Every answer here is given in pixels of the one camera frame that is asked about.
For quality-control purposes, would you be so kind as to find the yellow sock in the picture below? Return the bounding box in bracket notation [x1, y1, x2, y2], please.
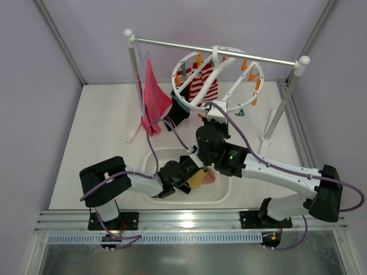
[188, 169, 209, 189]

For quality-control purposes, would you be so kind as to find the pink sock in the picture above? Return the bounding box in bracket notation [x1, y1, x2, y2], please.
[201, 167, 216, 184]

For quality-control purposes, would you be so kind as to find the teal clothes peg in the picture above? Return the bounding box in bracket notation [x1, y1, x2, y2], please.
[235, 109, 245, 117]

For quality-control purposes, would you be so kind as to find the white round clip hanger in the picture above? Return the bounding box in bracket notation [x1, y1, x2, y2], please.
[171, 46, 264, 113]

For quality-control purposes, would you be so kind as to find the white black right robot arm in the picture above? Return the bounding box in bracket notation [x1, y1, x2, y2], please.
[196, 118, 343, 227]

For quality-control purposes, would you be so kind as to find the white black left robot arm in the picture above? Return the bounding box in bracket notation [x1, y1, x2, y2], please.
[79, 155, 207, 222]

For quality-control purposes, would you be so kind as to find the white perforated plastic basket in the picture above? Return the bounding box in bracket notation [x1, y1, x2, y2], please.
[145, 148, 230, 205]

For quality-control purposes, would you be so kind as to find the pink towel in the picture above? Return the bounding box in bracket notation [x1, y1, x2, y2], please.
[140, 59, 172, 136]

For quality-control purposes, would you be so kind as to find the white metal clothes rack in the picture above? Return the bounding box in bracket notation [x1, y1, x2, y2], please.
[124, 29, 310, 143]

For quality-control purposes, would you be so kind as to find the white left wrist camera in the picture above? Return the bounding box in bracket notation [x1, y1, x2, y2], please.
[187, 145, 199, 156]

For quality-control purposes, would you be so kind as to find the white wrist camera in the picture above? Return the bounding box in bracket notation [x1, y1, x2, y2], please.
[205, 100, 228, 124]
[187, 145, 199, 156]

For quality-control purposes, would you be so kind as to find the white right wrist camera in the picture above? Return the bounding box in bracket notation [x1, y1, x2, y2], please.
[205, 100, 228, 124]

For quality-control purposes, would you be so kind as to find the white slotted cable duct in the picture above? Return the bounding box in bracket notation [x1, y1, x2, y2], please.
[47, 231, 263, 245]

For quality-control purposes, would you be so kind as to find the blue wire hanger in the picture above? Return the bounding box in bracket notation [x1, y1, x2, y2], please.
[135, 35, 150, 120]

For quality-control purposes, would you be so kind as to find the aluminium mounting rail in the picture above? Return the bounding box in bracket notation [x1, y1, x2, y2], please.
[35, 209, 348, 232]

